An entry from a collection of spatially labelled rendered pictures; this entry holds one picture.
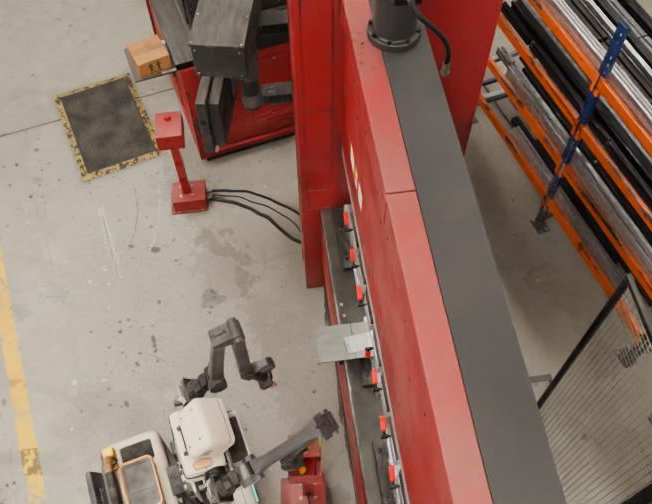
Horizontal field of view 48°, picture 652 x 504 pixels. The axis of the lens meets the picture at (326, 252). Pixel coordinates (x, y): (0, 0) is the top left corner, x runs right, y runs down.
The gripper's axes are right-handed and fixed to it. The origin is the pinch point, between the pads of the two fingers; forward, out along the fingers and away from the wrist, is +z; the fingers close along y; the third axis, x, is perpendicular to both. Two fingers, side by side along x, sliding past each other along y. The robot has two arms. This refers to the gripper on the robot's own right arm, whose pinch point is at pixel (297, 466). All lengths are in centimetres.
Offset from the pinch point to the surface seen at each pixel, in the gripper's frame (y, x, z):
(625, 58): 187, 184, -24
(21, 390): -181, 75, 35
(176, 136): -66, 199, -21
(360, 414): 30.8, 20.6, -0.3
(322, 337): 18, 54, -17
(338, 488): 0, 11, 82
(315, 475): 8.0, -4.6, 1.3
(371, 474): 33.7, -7.0, 1.1
